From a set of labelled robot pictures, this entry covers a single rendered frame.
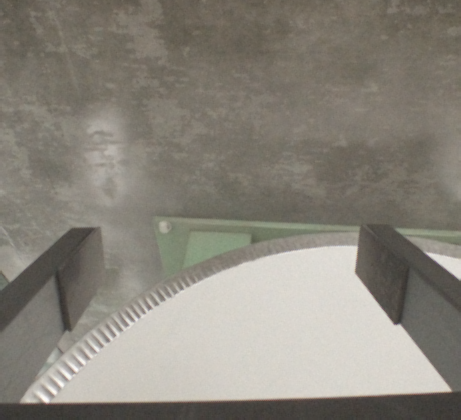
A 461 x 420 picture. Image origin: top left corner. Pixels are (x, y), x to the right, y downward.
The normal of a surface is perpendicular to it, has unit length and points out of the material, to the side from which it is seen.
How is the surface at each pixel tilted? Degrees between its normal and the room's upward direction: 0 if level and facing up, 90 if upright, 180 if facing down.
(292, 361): 90
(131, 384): 90
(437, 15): 0
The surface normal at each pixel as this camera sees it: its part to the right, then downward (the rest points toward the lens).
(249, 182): -0.09, 0.63
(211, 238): -0.01, -0.77
